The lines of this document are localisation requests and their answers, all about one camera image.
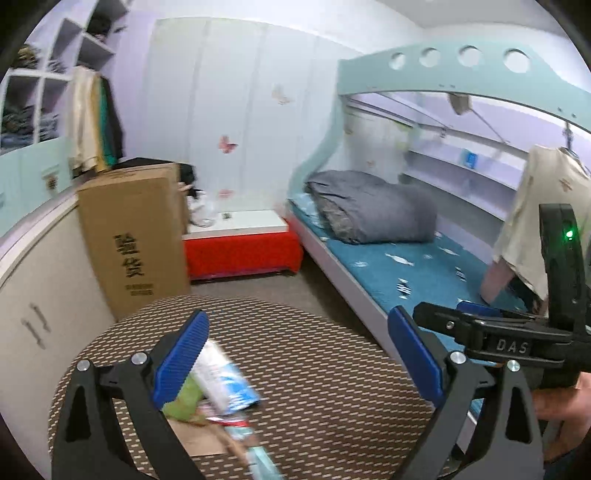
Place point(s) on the pine cone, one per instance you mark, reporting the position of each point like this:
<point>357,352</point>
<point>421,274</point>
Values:
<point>51,181</point>

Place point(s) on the teal small packet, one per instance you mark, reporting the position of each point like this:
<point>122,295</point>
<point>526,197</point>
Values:
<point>263,457</point>

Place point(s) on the white wardrobe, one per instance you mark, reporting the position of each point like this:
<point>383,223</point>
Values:
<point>258,138</point>

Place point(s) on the small blue box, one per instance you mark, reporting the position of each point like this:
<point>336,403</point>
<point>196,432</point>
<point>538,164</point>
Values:
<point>471,158</point>

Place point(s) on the white plastic bag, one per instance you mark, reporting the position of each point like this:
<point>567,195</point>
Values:
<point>201,210</point>

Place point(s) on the olive clothes pile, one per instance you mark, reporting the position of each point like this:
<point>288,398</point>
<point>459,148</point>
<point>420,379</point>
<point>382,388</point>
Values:
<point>25,57</point>

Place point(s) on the cream hanging garment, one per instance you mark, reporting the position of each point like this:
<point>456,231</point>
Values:
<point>531,221</point>

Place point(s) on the folded dark jeans stack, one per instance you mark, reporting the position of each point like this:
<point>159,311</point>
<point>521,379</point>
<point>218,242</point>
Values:
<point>18,122</point>

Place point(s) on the black hanging garment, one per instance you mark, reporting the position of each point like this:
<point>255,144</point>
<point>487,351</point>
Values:
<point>116,124</point>

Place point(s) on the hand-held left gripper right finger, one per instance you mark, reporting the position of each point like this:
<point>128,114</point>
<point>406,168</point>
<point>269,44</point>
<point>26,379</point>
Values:
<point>413,355</point>

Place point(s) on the lilac wall shelf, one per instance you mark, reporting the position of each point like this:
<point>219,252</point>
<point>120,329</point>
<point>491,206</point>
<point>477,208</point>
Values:
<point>461,180</point>

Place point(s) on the clothes hanger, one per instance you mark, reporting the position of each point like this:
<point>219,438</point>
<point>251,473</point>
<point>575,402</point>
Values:
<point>570,143</point>

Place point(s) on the teal bunk bed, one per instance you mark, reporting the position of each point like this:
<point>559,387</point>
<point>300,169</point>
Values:
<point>360,78</point>

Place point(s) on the beige butterfly sticker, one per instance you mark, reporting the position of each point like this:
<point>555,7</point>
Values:
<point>281,94</point>

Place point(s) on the red white wrapper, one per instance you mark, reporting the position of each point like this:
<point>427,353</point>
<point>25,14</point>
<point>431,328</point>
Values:
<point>231,419</point>

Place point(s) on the teal drawer unit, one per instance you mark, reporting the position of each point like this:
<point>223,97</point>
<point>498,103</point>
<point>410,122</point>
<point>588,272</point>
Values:
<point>27,175</point>

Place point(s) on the folded grey clothes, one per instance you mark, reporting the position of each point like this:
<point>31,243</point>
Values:
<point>46,129</point>

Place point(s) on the round polka-dot table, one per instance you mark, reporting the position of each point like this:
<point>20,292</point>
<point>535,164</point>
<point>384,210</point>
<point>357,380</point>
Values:
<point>323,369</point>

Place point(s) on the green hanging garment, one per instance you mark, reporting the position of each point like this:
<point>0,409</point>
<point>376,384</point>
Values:
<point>105,138</point>

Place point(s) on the pink butterfly sticker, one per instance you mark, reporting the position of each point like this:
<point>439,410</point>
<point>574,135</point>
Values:
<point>227,144</point>

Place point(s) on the black folded clothes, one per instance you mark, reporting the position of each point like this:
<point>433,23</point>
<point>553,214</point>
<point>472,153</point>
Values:
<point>99,24</point>

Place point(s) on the grey duvet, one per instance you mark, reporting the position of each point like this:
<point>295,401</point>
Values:
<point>374,207</point>

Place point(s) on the lilac cubby shelf unit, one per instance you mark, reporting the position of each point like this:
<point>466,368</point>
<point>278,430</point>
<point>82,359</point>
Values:
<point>60,41</point>

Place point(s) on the cardboard box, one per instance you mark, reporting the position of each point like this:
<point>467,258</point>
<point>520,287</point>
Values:
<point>134,240</point>

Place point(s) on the green wrapper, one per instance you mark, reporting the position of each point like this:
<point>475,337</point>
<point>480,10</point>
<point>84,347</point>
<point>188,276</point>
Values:
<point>184,401</point>

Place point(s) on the cream hanging jacket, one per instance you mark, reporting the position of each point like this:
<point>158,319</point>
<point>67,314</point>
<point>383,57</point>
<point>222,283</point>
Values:
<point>85,124</point>

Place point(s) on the blue fish-print bedsheet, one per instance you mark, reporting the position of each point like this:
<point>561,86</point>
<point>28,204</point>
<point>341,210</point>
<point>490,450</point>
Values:
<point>392,277</point>

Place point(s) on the person's right hand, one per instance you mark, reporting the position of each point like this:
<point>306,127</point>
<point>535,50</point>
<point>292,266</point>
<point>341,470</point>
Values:
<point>568,410</point>

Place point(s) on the pink garment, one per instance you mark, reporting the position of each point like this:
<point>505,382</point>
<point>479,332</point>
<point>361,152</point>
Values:
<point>496,281</point>

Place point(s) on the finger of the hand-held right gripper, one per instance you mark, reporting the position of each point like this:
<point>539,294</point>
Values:
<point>480,308</point>
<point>443,321</point>

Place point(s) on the lilac cabinet door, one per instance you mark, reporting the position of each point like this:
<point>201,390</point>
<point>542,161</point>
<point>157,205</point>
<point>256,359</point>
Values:
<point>134,83</point>

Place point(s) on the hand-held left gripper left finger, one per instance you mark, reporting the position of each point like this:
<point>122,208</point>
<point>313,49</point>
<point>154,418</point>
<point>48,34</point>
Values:
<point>182,360</point>

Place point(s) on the red low cabinet white top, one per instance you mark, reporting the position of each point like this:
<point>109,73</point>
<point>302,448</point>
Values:
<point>240,249</point>

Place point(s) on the white blue printed packet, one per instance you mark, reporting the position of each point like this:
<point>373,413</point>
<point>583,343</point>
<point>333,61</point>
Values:
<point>226,378</point>

